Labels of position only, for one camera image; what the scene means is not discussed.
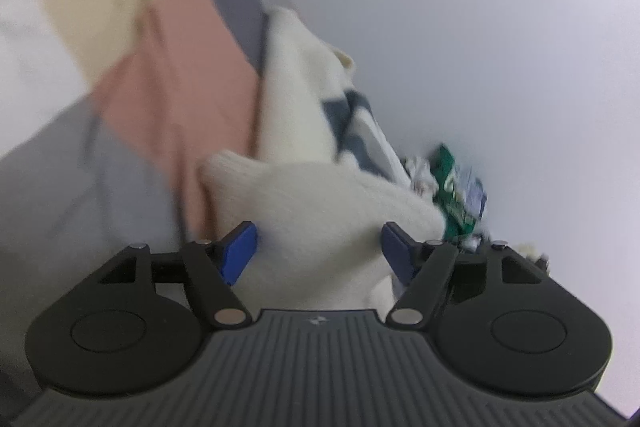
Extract white crumpled clothes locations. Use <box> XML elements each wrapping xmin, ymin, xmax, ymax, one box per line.
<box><xmin>402</xmin><ymin>156</ymin><xmax>441</xmax><ymax>202</ymax></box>

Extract green shopping bag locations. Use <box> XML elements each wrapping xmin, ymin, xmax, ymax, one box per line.
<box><xmin>431</xmin><ymin>143</ymin><xmax>490</xmax><ymax>242</ymax></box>

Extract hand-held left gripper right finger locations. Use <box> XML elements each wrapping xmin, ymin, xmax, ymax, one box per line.
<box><xmin>381</xmin><ymin>221</ymin><xmax>551</xmax><ymax>328</ymax></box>

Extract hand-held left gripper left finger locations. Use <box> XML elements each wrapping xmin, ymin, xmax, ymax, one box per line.
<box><xmin>92</xmin><ymin>221</ymin><xmax>259</xmax><ymax>328</ymax></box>

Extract patchwork bed cover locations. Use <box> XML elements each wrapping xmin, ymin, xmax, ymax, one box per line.
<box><xmin>0</xmin><ymin>0</ymin><xmax>297</xmax><ymax>410</ymax></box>

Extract cream knit sweater navy stripes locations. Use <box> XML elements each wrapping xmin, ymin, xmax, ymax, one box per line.
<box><xmin>200</xmin><ymin>6</ymin><xmax>449</xmax><ymax>314</ymax></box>

